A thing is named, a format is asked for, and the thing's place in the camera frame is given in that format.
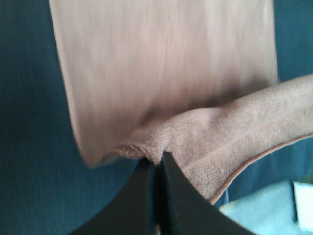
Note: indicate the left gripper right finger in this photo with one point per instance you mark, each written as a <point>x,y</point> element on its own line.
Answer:
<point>183,211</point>

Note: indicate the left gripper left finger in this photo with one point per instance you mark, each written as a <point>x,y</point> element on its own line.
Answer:
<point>131,212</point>

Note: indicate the brown towel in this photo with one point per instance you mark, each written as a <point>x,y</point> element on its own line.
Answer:
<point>196,78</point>

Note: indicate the black table cloth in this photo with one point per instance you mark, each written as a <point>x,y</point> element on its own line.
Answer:
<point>45,189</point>

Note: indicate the white woven-pattern plastic basket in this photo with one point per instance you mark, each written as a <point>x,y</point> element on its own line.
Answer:
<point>284,208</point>

